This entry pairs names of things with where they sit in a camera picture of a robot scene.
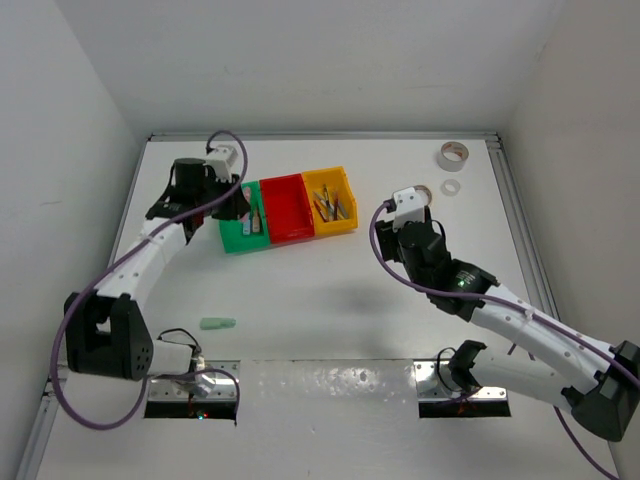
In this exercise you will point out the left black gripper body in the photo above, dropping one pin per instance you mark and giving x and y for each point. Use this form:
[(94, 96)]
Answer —
[(226, 208)]

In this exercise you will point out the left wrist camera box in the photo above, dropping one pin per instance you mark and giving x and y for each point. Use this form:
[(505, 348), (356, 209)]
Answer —
[(221, 159)]

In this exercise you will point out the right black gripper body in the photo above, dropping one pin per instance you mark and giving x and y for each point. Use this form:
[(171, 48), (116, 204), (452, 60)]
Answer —
[(388, 240)]

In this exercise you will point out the red plastic bin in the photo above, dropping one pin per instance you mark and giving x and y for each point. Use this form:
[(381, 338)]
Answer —
[(287, 209)]

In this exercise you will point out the green plastic bin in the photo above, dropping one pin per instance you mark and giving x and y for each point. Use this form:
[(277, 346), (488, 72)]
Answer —
[(231, 231)]

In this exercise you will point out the yellow plastic bin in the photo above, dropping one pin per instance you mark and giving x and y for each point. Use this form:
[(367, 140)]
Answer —
[(337, 181)]

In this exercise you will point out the orange eraser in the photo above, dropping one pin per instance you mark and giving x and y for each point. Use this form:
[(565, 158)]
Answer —
[(256, 222)]

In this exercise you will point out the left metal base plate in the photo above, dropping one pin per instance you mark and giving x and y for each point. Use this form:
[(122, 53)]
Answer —
[(209, 387)]

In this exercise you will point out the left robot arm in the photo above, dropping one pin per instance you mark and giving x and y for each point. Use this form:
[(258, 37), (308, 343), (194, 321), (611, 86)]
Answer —
[(107, 334)]

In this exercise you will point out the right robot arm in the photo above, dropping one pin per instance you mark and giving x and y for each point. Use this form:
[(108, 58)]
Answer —
[(597, 383)]

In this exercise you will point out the large white tape roll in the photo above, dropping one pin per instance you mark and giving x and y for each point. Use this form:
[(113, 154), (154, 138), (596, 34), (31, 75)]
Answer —
[(452, 156)]

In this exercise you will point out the small white tape roll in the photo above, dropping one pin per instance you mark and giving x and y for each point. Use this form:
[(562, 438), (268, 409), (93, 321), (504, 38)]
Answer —
[(450, 187)]

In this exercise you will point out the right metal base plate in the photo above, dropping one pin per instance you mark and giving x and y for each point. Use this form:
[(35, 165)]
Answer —
[(434, 385)]

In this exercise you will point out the pink eraser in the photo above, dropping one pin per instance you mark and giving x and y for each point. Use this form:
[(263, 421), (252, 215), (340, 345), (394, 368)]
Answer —
[(247, 193)]

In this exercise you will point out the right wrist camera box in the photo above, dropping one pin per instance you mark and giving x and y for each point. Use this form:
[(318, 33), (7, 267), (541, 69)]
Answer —
[(409, 207)]

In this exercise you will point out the metal base plate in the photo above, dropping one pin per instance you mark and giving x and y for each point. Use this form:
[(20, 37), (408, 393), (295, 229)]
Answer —
[(434, 385), (209, 387)]

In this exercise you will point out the green eraser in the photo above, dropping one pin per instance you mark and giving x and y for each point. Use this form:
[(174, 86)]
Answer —
[(209, 324)]

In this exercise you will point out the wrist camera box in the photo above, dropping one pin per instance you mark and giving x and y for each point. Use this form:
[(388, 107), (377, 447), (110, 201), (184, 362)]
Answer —
[(221, 159), (409, 207)]

